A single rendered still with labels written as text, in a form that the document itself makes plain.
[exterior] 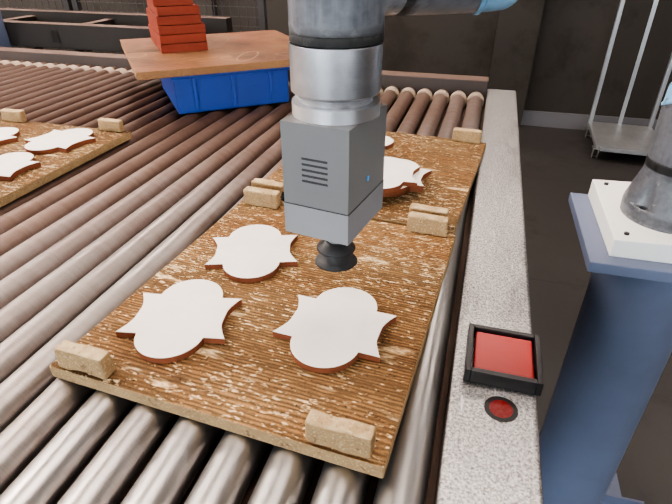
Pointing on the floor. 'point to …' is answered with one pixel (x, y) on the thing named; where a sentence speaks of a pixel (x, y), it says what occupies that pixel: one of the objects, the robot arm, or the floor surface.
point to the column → (605, 370)
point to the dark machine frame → (85, 28)
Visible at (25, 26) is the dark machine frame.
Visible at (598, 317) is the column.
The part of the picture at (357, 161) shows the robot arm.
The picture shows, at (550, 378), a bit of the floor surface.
